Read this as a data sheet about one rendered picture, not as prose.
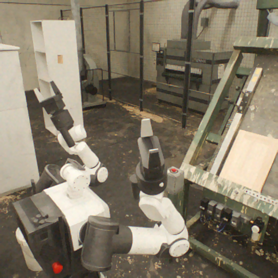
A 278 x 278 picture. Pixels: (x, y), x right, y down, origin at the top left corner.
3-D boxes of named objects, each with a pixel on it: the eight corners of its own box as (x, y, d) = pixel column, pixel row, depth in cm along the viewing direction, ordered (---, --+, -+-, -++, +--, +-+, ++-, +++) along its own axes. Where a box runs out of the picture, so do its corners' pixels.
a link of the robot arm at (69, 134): (76, 113, 125) (87, 133, 129) (56, 121, 126) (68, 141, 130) (71, 120, 114) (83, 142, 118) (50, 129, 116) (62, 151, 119)
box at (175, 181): (162, 190, 210) (163, 171, 203) (171, 184, 218) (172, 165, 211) (174, 197, 203) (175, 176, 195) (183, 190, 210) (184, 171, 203)
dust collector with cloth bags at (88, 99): (59, 100, 750) (50, 16, 662) (82, 96, 789) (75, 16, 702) (82, 112, 651) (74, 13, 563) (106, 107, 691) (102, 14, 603)
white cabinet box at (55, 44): (45, 127, 551) (30, 20, 469) (71, 122, 584) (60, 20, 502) (56, 136, 507) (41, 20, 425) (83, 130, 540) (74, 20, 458)
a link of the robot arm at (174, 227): (179, 213, 85) (197, 240, 96) (166, 193, 93) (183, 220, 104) (152, 231, 84) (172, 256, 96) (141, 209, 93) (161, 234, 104)
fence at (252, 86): (211, 174, 209) (209, 172, 206) (257, 70, 219) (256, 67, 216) (216, 176, 206) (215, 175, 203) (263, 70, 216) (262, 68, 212)
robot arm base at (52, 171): (60, 207, 120) (38, 209, 111) (49, 188, 127) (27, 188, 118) (76, 183, 116) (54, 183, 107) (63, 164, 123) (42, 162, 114)
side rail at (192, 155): (187, 165, 229) (182, 162, 221) (237, 56, 241) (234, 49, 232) (193, 168, 226) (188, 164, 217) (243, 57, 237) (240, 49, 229)
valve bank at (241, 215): (190, 220, 205) (193, 194, 196) (200, 211, 215) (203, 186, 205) (254, 254, 173) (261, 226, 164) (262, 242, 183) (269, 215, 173)
